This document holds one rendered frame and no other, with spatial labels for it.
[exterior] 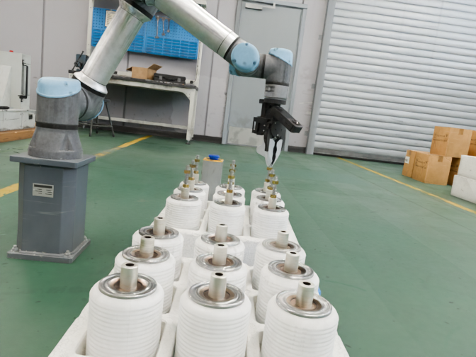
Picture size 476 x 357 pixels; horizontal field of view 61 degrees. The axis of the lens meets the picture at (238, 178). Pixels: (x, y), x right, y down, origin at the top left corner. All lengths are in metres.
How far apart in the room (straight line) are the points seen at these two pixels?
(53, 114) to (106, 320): 0.82
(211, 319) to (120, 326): 0.11
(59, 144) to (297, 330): 0.92
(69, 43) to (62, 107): 5.26
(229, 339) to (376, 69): 6.08
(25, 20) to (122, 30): 5.43
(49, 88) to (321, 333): 1.00
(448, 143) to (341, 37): 2.48
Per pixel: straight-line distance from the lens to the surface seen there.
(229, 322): 0.53
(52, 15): 6.65
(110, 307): 0.54
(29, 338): 0.97
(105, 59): 1.38
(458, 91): 7.03
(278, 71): 1.28
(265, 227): 1.06
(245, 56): 1.14
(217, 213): 1.06
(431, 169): 4.64
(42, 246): 1.33
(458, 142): 4.74
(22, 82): 4.59
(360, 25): 6.48
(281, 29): 6.26
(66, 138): 1.28
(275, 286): 0.65
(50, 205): 1.29
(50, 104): 1.27
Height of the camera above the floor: 0.49
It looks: 9 degrees down
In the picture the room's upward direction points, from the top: 7 degrees clockwise
